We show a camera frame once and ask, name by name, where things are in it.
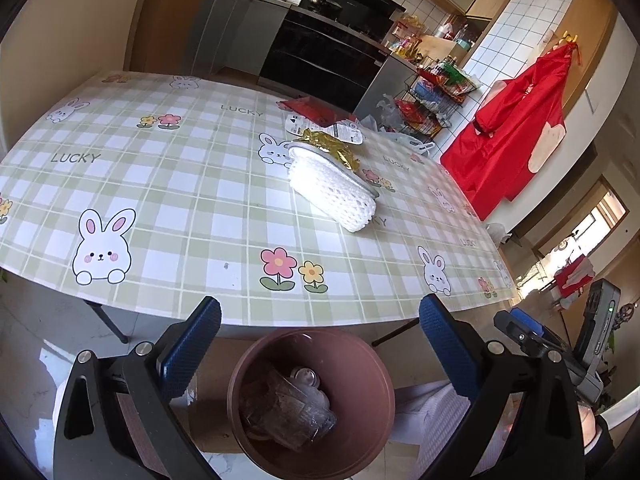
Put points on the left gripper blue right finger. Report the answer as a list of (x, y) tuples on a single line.
[(456, 344)]

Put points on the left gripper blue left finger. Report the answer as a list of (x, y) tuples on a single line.
[(183, 346)]

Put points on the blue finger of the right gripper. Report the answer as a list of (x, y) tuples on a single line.
[(525, 323)]

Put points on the clear plastic container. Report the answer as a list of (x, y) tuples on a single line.
[(290, 410)]

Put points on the white foam net sleeve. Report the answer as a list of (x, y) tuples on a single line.
[(346, 203)]

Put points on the gold foil wrapper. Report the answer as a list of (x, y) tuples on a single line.
[(332, 146)]

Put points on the white printed label wrapper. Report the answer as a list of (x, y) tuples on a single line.
[(345, 130)]

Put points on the red wrapper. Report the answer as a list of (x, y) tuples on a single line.
[(316, 110)]

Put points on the pink trash bin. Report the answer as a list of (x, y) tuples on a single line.
[(359, 389)]

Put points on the person's right hand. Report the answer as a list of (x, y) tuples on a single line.
[(590, 428)]

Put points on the flat cardboard under bin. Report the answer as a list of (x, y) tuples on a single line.
[(202, 409)]

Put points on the green plaid bunny tablecloth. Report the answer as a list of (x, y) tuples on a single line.
[(149, 192)]

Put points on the red hanging apron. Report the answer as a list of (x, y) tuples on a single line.
[(512, 134)]

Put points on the white shopping bag on floor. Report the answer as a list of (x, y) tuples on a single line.
[(392, 125)]

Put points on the black oven stove unit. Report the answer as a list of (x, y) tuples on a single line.
[(317, 57)]

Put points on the grey lower cabinets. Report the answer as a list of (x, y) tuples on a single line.
[(232, 35)]

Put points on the wire storage rack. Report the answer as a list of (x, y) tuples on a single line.
[(429, 98)]

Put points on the wooden door frame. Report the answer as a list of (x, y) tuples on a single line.
[(158, 35)]

